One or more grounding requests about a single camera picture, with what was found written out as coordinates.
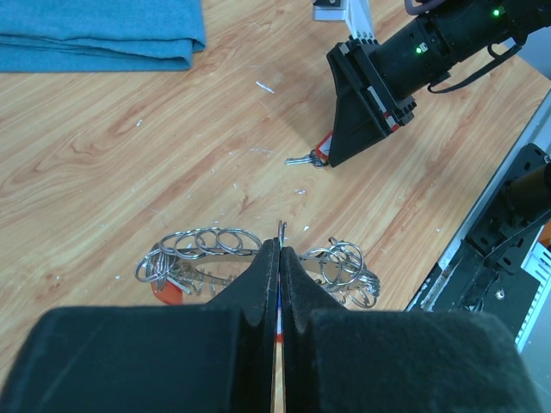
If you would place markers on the key with red tag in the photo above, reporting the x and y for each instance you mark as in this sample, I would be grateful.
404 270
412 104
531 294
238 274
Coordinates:
317 157

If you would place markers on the folded blue cloth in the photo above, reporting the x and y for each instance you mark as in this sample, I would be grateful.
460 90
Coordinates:
91 36

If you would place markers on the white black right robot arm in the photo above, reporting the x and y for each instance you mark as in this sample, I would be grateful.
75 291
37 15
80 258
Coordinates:
463 28

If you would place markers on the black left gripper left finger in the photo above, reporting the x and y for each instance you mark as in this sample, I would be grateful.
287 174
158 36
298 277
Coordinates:
215 357

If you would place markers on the red key tag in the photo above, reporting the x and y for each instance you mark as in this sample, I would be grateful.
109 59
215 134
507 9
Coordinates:
167 292

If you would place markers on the metal disc with keyrings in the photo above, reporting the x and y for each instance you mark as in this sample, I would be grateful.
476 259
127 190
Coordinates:
205 261

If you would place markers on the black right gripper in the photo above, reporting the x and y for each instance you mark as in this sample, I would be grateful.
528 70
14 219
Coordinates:
374 84

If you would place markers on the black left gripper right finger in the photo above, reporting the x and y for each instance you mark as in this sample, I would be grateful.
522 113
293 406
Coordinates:
339 360

